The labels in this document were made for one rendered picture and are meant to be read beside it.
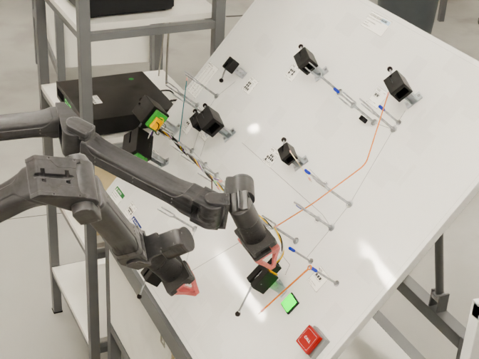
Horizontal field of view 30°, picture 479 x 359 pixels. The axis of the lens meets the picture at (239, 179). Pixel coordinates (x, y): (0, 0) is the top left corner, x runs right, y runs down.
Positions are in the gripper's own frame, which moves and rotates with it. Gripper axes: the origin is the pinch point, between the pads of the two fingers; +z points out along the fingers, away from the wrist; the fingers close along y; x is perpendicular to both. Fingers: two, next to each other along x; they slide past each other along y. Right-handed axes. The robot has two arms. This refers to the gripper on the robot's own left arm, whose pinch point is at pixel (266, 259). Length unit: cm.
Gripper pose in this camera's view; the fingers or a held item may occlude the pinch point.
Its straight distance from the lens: 213.7
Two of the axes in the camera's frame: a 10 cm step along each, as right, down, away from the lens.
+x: -8.4, 5.3, -1.3
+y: -4.4, -5.1, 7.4
